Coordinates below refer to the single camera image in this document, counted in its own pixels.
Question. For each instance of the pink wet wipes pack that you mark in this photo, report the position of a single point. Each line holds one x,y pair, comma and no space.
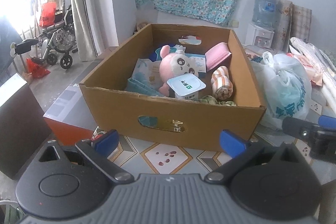
313,74

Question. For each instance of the orange striped white towel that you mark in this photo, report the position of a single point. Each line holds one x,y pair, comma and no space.
222,87

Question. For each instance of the water dispenser with bottle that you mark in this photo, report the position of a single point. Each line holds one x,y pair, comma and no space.
260,31

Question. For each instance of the blue wet wipes pack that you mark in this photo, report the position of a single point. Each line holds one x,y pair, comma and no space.
156,55

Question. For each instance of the wheelchair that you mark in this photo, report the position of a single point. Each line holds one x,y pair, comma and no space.
59,40

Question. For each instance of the white yogurt cup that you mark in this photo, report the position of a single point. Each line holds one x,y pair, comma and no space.
186,87

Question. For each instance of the light blue tissue box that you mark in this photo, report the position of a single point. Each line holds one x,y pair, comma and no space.
147,72

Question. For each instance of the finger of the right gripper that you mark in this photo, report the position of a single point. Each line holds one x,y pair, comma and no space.
327,122
298,128

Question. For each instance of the pink knitted cloth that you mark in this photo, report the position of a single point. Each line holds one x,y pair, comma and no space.
216,55

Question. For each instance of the green scrunchie cloth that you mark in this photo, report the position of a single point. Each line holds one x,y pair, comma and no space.
213,101

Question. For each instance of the orange grey carton box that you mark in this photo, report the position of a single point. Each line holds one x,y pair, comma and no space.
69,117

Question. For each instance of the light blue towel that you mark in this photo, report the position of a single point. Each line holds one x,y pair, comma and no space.
135,86

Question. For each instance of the rolled checked mat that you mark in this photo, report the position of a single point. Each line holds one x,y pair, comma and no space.
301,23

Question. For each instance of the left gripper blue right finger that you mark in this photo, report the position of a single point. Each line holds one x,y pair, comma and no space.
243,153

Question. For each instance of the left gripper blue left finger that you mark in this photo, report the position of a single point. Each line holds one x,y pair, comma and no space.
95,153

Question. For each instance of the white plastic bag blue print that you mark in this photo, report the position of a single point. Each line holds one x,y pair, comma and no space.
286,88

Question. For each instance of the rolled floral mat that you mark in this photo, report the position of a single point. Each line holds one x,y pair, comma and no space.
282,25

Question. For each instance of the white striped blanket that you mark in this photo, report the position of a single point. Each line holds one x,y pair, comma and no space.
316,59

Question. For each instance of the pink plush doll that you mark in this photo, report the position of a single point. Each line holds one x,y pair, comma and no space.
173,65

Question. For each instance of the white window curtain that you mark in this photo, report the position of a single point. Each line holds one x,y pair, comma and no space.
95,27

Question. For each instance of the brown cardboard box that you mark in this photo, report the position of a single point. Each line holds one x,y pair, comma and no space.
114,71

